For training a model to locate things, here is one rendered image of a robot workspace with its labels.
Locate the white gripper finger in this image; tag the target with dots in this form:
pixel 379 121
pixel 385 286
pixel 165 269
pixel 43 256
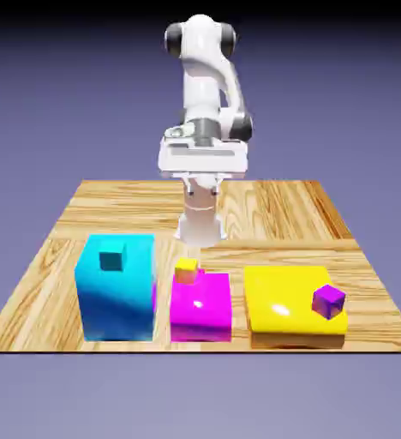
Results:
pixel 189 187
pixel 215 186

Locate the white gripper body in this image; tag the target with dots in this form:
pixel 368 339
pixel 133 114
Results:
pixel 202 159

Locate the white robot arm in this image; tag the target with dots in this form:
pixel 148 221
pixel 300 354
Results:
pixel 202 85

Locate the small yellow cube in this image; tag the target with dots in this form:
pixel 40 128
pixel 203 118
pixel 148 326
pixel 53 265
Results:
pixel 186 270

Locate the small cyan cube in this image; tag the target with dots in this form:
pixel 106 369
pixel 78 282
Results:
pixel 111 260

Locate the small purple cube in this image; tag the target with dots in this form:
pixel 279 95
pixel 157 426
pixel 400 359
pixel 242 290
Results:
pixel 328 301

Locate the large magenta box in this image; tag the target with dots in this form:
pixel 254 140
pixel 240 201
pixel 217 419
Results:
pixel 200 305

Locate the large cyan box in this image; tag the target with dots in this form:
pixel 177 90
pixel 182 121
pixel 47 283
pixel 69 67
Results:
pixel 116 288

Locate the large yellow box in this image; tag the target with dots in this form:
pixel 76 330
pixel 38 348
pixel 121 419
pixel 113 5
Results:
pixel 289 301

